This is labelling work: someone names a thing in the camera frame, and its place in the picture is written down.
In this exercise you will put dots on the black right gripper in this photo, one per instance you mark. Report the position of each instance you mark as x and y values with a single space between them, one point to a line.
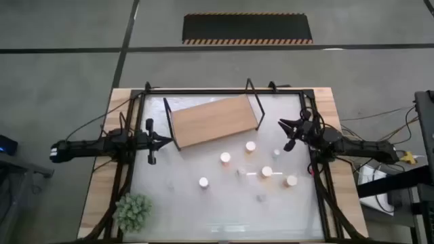
306 130

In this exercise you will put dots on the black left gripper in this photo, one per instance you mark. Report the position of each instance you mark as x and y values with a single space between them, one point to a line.
151 141

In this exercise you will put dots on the orange pill bottle white cap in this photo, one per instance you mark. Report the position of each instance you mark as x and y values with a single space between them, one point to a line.
250 146
266 171
291 180
225 157

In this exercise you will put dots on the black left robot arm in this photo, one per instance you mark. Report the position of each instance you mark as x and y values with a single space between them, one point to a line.
88 145

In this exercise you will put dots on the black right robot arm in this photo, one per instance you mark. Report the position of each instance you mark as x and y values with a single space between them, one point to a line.
366 149

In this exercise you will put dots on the green potted artificial plant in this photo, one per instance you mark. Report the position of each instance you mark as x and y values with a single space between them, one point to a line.
133 211

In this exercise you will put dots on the white box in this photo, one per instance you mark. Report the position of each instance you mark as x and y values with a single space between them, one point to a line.
368 176

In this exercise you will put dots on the black mat with hazard stripes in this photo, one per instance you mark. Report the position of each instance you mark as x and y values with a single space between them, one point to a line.
247 28

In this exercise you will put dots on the yellow power splitter plug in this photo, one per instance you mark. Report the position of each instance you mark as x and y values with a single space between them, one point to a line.
408 157

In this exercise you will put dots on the black equipment cart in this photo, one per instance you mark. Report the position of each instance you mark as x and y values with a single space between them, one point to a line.
425 115

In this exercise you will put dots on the grey cart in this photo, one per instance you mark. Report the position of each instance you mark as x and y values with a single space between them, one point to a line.
20 166

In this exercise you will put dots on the black device with blue light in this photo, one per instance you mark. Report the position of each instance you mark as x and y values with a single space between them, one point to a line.
7 145

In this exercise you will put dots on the wooden shelf with black frame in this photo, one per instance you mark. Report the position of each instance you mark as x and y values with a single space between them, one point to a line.
213 122

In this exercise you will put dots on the black aluminium table frame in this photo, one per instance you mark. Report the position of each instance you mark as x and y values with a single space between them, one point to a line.
220 91

